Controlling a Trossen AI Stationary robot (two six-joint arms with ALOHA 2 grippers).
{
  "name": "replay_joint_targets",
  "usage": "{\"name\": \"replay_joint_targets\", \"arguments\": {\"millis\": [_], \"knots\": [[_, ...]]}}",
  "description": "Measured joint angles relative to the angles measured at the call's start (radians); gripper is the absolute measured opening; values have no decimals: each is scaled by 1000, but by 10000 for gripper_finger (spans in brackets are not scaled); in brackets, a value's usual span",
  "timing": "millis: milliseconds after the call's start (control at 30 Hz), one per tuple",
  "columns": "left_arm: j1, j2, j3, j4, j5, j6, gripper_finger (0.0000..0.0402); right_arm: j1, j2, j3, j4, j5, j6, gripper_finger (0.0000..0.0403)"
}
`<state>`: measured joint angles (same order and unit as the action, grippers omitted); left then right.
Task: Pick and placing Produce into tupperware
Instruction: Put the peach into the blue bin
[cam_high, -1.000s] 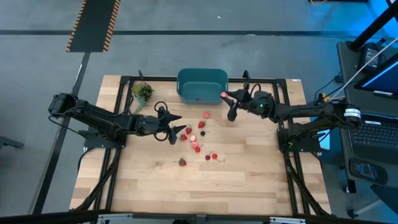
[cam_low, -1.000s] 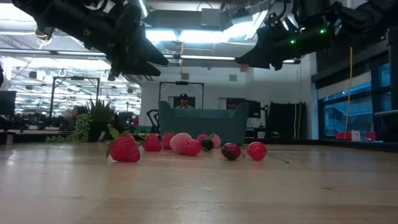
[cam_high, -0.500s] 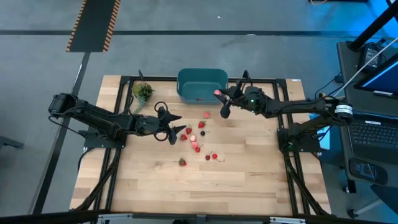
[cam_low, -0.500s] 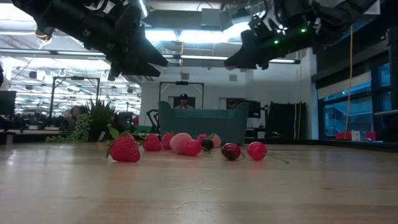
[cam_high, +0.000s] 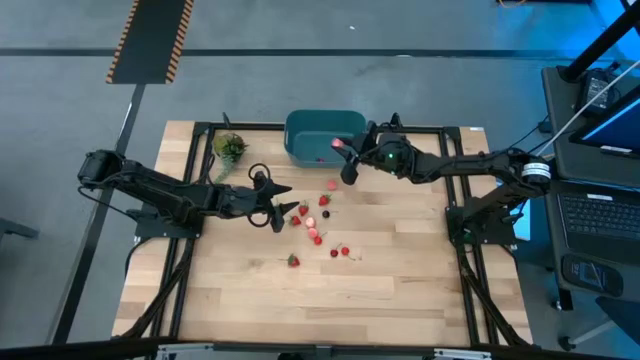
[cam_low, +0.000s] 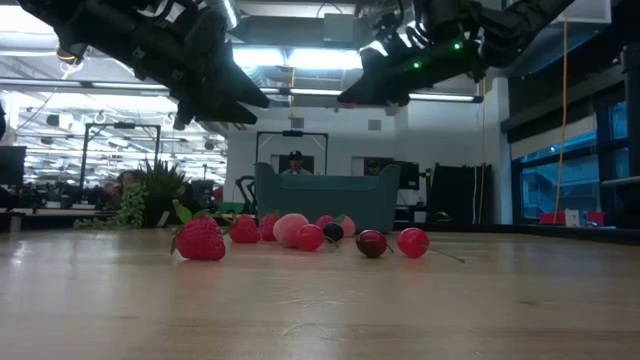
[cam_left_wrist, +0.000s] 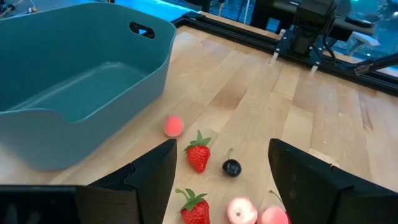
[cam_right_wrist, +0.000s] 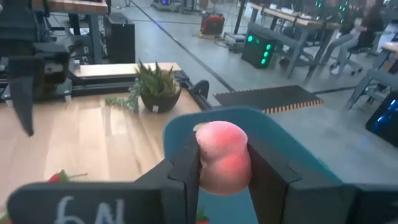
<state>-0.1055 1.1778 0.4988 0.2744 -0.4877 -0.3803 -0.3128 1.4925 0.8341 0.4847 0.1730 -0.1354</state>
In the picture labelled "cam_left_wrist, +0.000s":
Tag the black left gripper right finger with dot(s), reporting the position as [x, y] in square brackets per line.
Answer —
[311, 193]

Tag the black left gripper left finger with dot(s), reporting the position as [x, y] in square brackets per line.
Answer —
[140, 193]

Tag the red artificial cherry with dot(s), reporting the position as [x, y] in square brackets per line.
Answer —
[287, 219]

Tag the red artificial strawberry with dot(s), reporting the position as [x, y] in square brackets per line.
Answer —
[198, 157]
[196, 213]

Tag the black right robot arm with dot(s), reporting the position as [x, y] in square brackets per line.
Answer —
[314, 21]

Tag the teal plastic tub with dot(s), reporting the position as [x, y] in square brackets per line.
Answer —
[77, 77]

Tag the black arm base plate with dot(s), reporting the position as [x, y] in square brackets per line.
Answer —
[289, 46]

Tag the black aluminium table frame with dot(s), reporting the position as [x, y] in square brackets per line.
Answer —
[236, 34]

